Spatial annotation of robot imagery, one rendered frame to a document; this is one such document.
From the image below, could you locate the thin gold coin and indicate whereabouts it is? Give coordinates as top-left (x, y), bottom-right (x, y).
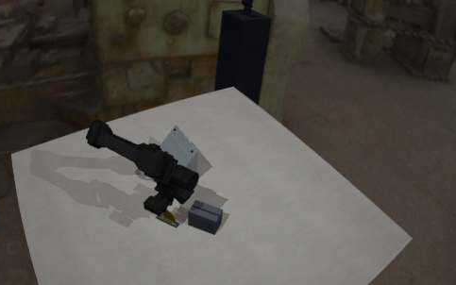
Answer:
top-left (161, 210), bottom-right (176, 223)

